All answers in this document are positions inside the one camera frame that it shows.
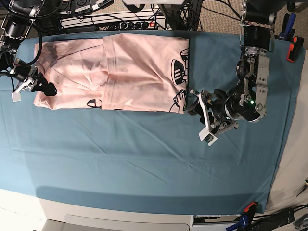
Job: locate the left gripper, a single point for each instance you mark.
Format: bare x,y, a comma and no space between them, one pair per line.
212,107

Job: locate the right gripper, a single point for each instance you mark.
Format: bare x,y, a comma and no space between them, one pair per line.
30,79

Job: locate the pink T-shirt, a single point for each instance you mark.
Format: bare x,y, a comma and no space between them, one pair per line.
130,72

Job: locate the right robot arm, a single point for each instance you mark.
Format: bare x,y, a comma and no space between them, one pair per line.
19,20

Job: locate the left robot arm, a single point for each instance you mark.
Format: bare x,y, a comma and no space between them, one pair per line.
247,100

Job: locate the white power strip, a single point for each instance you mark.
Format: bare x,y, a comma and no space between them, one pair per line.
123,21

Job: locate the teal table cloth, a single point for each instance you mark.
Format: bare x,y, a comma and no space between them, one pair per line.
148,162

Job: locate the orange black clamp top right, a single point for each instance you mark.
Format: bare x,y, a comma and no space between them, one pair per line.
294,48

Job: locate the blue black clamp top right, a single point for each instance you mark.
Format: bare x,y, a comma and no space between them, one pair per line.
287,31

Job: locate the orange blue clamp bottom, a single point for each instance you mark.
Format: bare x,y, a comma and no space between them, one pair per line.
245,219

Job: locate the white cabinet under table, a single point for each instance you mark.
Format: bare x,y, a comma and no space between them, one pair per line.
113,219

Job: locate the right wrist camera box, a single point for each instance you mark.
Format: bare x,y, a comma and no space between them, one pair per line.
16,96

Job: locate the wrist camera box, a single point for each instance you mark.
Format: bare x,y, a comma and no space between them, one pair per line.
207,136
16,96

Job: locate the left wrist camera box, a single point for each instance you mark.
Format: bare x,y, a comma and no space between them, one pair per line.
207,136

